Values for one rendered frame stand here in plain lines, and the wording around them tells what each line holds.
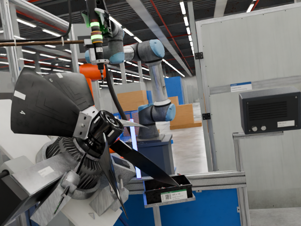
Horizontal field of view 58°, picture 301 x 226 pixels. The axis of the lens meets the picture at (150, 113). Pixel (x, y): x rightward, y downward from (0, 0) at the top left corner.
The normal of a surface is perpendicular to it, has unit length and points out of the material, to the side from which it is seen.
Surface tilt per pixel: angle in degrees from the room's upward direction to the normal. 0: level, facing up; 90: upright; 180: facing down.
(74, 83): 45
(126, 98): 90
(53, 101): 81
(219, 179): 90
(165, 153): 90
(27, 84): 73
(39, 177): 50
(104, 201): 84
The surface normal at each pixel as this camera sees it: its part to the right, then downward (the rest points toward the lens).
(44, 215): 0.02, 0.26
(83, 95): 0.22, -0.67
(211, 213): -0.19, 0.08
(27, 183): 0.66, -0.73
